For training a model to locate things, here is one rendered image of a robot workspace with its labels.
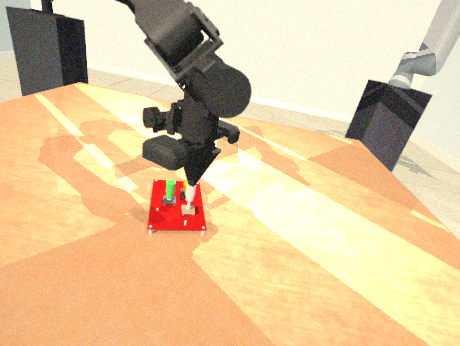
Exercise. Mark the red circuit board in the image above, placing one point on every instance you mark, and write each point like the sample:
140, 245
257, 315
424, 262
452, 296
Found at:
175, 205

